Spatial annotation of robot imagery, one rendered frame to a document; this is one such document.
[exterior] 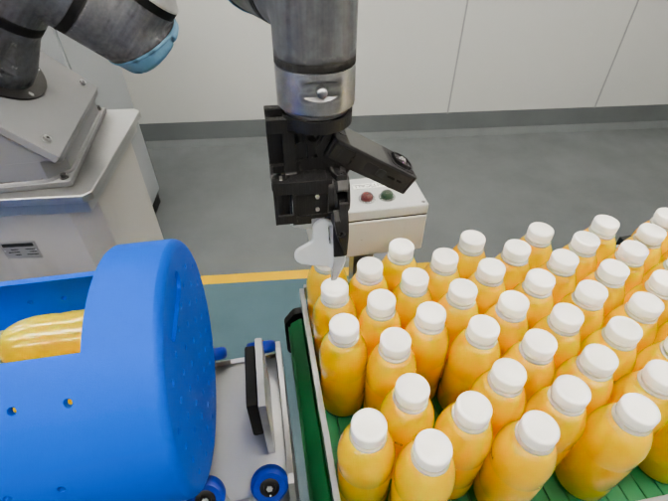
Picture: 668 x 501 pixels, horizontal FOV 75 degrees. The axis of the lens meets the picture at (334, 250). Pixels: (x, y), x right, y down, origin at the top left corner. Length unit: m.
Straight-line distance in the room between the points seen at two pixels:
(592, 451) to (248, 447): 0.43
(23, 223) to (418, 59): 2.82
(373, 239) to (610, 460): 0.44
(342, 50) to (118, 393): 0.34
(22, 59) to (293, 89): 0.52
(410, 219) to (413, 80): 2.63
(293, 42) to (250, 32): 2.76
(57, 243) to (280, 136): 0.52
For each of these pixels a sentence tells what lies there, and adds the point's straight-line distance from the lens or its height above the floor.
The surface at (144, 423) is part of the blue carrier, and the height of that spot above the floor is 1.17.
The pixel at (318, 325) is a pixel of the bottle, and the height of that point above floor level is 1.02.
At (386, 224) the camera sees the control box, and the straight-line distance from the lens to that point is 0.75.
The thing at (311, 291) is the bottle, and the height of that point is 1.02.
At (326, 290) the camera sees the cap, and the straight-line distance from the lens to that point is 0.61.
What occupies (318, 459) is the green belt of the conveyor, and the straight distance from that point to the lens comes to 0.68.
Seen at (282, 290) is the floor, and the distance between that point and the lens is 2.11.
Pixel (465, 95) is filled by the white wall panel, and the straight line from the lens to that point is 3.51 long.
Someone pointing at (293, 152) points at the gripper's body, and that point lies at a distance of 0.45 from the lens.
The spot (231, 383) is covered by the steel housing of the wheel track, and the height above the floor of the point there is 0.93.
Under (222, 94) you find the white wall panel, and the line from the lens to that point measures 3.30.
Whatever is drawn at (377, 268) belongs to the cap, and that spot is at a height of 1.08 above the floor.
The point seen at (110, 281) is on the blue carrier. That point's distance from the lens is 0.45.
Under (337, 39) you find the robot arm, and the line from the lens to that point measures 0.40.
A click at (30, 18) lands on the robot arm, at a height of 1.36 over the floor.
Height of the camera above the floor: 1.52
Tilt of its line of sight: 41 degrees down
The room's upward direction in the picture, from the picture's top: straight up
